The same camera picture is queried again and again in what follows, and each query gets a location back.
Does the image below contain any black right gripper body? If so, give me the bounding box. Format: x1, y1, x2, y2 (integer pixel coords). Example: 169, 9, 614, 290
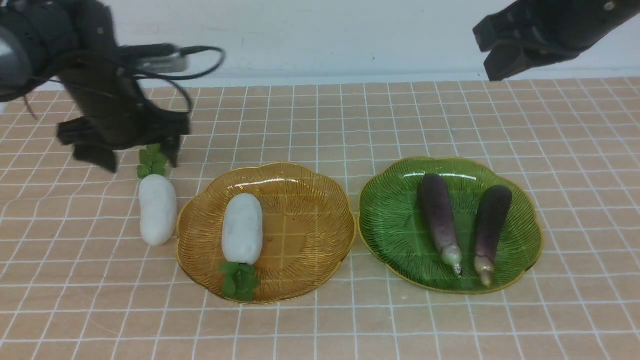
499, 0, 639, 59

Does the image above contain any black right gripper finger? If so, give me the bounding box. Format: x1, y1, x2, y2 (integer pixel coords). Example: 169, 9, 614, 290
472, 11, 526, 53
483, 42, 551, 82

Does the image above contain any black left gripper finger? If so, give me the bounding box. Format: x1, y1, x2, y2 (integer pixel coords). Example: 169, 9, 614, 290
73, 144, 118, 174
158, 135, 182, 168

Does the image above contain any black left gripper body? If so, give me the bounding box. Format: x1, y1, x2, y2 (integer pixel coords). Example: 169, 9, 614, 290
56, 65, 191, 150

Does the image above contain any white radish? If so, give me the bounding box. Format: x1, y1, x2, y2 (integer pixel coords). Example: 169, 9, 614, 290
137, 144, 178, 247
218, 193, 264, 303

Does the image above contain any purple eggplant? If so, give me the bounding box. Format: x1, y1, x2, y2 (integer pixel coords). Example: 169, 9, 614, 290
474, 184, 512, 288
417, 173, 463, 277

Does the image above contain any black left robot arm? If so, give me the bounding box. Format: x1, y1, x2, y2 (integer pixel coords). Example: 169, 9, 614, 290
0, 0, 190, 173

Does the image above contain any orange checkered tablecloth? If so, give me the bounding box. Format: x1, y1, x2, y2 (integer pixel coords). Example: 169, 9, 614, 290
0, 78, 639, 360

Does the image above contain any amber glass plate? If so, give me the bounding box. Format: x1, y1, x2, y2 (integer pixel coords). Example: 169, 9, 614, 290
176, 162, 357, 305

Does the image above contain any green glass plate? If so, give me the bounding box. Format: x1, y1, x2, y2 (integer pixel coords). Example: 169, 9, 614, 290
358, 156, 545, 296

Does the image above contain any black camera cable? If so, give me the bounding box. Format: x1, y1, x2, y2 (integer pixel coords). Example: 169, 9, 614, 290
20, 44, 226, 121

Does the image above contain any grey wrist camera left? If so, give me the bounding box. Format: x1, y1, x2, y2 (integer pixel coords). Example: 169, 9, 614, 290
134, 52, 189, 75

